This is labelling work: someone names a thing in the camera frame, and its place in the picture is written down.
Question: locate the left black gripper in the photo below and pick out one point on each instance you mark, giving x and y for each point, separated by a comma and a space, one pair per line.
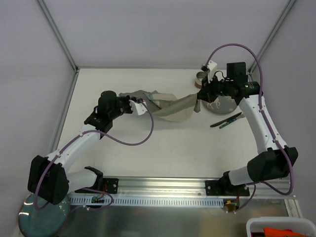
126, 103

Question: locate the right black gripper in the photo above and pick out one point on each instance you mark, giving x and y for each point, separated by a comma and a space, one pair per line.
206, 91

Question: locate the green beige cloth placemat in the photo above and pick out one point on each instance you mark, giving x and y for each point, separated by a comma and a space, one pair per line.
167, 106

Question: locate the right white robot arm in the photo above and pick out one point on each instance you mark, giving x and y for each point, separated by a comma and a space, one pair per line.
275, 159

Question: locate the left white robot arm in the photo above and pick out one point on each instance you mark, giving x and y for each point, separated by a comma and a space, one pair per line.
50, 177

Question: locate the grey reindeer plate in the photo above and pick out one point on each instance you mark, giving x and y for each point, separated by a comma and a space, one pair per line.
222, 105

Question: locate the metal cup with cork base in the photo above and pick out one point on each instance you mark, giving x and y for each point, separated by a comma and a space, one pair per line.
200, 76

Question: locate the black table knife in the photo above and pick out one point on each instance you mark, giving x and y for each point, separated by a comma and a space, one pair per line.
225, 120

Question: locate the teal round stool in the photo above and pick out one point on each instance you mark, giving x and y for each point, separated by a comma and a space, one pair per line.
45, 222

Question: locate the orange item in bin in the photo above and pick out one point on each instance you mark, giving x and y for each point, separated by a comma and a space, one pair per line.
270, 232

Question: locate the white plastic bin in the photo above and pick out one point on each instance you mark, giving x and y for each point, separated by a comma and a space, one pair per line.
297, 225

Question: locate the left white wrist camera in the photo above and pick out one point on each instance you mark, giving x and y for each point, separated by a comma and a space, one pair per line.
138, 107

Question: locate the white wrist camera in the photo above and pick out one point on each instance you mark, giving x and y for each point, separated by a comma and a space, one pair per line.
138, 107
210, 68

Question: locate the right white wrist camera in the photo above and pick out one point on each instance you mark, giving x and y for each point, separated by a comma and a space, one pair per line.
210, 68

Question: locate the green handled fork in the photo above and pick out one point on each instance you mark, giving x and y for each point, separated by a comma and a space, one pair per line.
231, 121

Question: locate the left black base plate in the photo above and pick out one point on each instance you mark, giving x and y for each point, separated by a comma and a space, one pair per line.
108, 185

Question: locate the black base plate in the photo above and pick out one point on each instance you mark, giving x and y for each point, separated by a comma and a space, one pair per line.
108, 185
221, 188

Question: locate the aluminium mounting rail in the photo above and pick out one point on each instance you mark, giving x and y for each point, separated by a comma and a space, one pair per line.
187, 188

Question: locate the white slotted cable duct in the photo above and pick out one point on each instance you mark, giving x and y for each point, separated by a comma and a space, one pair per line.
147, 201

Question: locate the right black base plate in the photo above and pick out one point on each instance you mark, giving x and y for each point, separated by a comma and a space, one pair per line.
221, 188

